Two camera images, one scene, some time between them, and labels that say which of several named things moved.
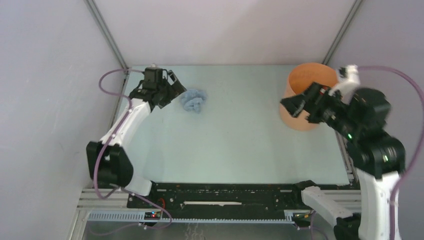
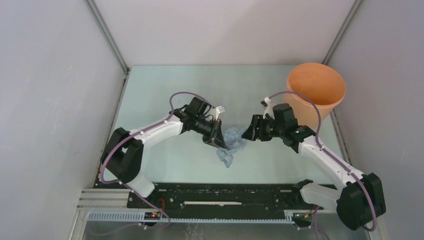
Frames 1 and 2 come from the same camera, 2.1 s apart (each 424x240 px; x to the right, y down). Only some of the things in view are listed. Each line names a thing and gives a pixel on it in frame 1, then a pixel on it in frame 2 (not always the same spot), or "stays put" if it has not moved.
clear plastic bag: (192, 100) -> (234, 142)
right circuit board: (301, 217) stays put
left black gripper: (175, 89) -> (215, 138)
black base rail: (225, 196) stays put
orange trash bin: (301, 77) stays put
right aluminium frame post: (356, 7) stays put
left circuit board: (152, 215) stays put
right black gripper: (309, 101) -> (257, 121)
